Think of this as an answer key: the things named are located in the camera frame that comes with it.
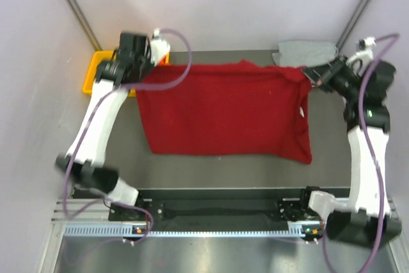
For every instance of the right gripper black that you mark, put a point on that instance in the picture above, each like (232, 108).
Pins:
(316, 73)

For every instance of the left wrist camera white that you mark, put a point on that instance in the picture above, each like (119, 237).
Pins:
(159, 46)

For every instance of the yellow plastic bin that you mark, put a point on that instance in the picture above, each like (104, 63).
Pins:
(91, 74)

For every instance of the dark red t shirt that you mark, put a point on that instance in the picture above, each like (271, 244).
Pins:
(231, 109)

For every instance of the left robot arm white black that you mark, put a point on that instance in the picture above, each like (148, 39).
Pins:
(83, 163)

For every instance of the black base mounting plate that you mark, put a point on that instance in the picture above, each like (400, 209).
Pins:
(273, 209)

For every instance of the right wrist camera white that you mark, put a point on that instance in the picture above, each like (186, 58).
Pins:
(364, 53)

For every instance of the orange t shirt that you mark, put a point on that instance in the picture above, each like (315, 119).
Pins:
(165, 60)

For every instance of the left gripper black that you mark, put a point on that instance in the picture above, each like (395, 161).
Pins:
(147, 57)

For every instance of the folded grey t shirt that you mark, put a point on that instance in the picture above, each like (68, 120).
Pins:
(298, 53)

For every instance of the grey slotted cable duct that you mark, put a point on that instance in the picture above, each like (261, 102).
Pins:
(135, 230)

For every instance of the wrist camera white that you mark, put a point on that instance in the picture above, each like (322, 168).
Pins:
(159, 46)
(364, 53)

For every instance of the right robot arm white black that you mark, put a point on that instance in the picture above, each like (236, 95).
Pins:
(368, 125)

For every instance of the aluminium frame rail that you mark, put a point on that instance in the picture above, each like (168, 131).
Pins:
(85, 209)

